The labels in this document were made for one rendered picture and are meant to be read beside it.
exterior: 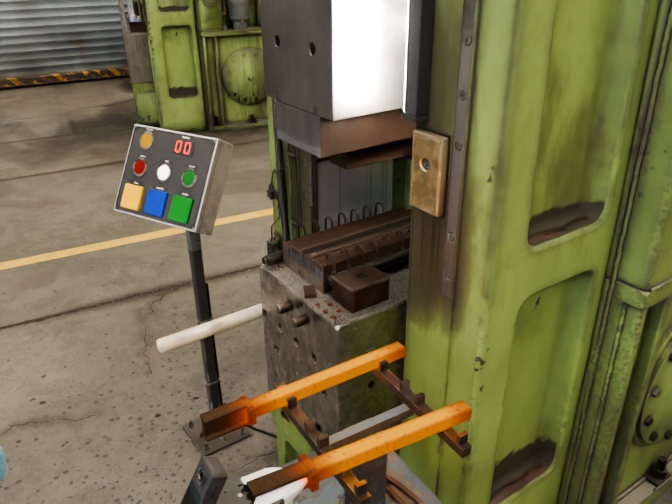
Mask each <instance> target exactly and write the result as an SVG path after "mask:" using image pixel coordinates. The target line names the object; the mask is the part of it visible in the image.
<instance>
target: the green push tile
mask: <svg viewBox="0 0 672 504"><path fill-rule="evenodd" d="M193 203H194V199H191V198H186V197H182V196H178V195H173V199H172V203H171V207H170V211H169V215H168V219H169V220H173V221H177V222H181V223H184V224H188V223H189V219H190V215H191V211H192V207H193Z"/></svg>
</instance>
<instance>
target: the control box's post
mask: <svg viewBox="0 0 672 504"><path fill-rule="evenodd" d="M185 232H186V239H187V247H188V251H189V259H190V267H191V274H192V282H193V290H194V297H195V305H196V313H197V318H198V319H199V321H201V322H202V321H205V320H208V319H210V316H209V308H208V299H207V291H206V283H205V274H204V266H203V257H202V245H201V237H200V233H195V232H191V231H188V230H185ZM200 343H201V351H202V359H203V366H204V374H205V380H206V381H207V382H208V383H211V382H214V381H216V380H217V374H216V366H215V358H214V349H213V341H212V336H209V337H206V338H204V339H201V340H200ZM206 388H207V397H208V404H209V411H210V410H212V409H215V408H217V407H220V399H219V391H218V383H215V384H213V385H210V386H208V385H207V384H206Z"/></svg>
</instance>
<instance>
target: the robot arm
mask: <svg viewBox="0 0 672 504"><path fill-rule="evenodd" d="M279 469H281V468H264V467H261V468H254V469H246V470H241V471H238V472H235V473H233V474H231V475H229V476H228V474H227V472H226V470H225V468H224V466H223V465H222V463H221V461H220V459H219V457H218V456H201V458H200V460H199V462H198V465H197V467H196V469H195V471H194V474H193V476H192V478H191V481H190V483H189V485H188V487H187V490H186V492H185V494H184V497H183V499H182V501H181V503H180V504H252V501H251V500H248V498H247V493H249V490H248V487H247V485H246V482H248V481H250V480H253V479H255V478H258V477H261V476H263V475H266V474H268V473H271V472H273V471H276V470H279ZM6 472H7V462H6V458H5V454H4V451H3V448H2V447H1V446H0V482H1V481H2V480H3V479H4V478H5V476H6ZM306 483H307V478H306V477H305V478H303V479H300V480H298V481H295V482H293V483H290V484H288V485H285V486H283V487H281V488H278V489H276V490H273V491H271V492H268V493H266V494H263V495H261V496H258V497H256V499H255V503H254V504H292V502H293V499H294V498H295V497H296V496H297V495H298V494H299V493H300V492H301V491H302V490H303V488H304V487H305V485H306Z"/></svg>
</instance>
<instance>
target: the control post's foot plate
mask: <svg viewBox="0 0 672 504"><path fill-rule="evenodd" d="M182 428H183V429H184V431H185V434H187V436H188V437H189V438H190V439H191V443H192V444H193V445H194V446H195V447H196V448H197V450H199V452H200V453H201V455H202V456H210V455H213V454H215V453H217V452H220V451H223V450H226V449H228V448H230V447H232V446H233V445H235V444H237V443H240V442H242V441H244V440H246V439H248V438H250V437H252V436H253V435H254V434H253V433H252V432H251V430H249V429H248V428H247V427H246V426H244V427H242V428H240V429H237V430H235V431H232V432H230V433H227V434H225V435H223V436H220V437H218V438H215V439H213V440H210V441H208V442H207V440H206V439H205V437H204V435H203V434H202V431H203V428H202V421H201V418H198V419H196V420H194V421H192V420H189V423H187V424H184V426H183V427H182Z"/></svg>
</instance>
